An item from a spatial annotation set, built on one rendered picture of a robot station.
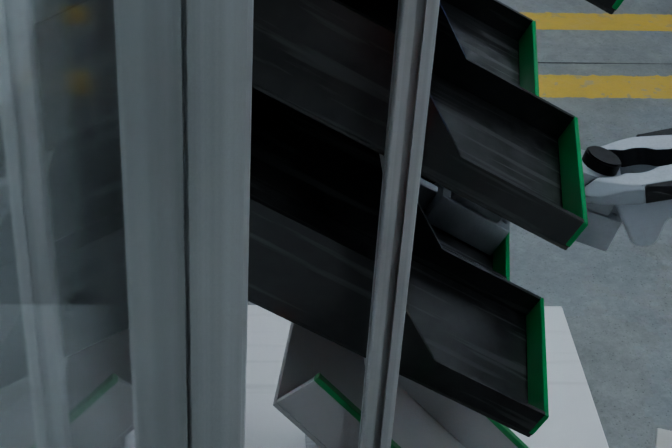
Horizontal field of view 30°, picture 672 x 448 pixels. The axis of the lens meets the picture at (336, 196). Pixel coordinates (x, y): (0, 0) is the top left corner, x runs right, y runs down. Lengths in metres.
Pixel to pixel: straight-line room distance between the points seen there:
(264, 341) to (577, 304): 1.61
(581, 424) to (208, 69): 1.18
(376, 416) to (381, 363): 0.05
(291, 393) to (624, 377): 1.97
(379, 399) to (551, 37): 3.36
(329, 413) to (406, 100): 0.28
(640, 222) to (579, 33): 3.22
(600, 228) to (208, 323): 0.77
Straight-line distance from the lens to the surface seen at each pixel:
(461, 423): 1.06
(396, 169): 0.72
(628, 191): 0.98
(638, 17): 4.38
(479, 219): 1.01
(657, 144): 1.04
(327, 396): 0.88
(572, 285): 3.03
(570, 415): 1.40
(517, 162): 0.83
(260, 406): 1.36
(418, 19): 0.68
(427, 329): 0.90
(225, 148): 0.24
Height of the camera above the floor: 1.80
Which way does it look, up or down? 34 degrees down
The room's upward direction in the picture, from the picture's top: 4 degrees clockwise
